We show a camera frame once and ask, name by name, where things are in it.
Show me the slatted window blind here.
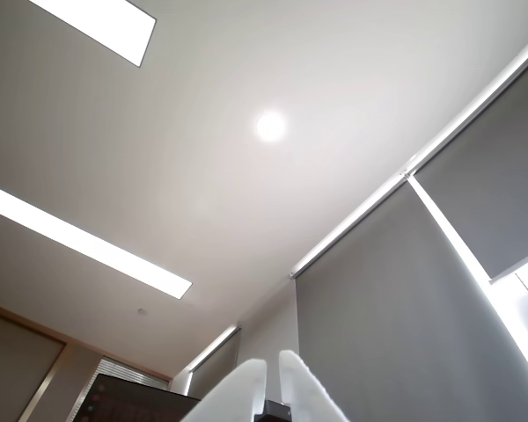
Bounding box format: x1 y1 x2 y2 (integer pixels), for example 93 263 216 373
97 355 173 390

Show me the long ceiling light panel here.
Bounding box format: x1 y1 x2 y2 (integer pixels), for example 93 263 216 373
0 178 194 302

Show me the gray webcam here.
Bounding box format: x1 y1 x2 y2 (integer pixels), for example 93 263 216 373
262 398 291 418

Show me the round ceiling spotlight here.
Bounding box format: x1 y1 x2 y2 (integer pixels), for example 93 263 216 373
255 109 289 143

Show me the square ceiling light panel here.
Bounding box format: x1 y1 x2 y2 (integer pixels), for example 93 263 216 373
27 0 158 69

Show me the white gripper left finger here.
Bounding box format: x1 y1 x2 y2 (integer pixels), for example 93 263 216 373
184 357 270 422

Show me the black computer monitor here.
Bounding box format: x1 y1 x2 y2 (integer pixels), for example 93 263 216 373
76 372 203 422

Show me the brown door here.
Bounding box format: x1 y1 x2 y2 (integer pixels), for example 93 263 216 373
0 300 102 422

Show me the gray roller blind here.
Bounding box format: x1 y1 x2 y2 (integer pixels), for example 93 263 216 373
290 171 528 422
185 324 242 399
403 33 528 286

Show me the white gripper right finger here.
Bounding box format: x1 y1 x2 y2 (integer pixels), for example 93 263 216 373
277 349 354 422

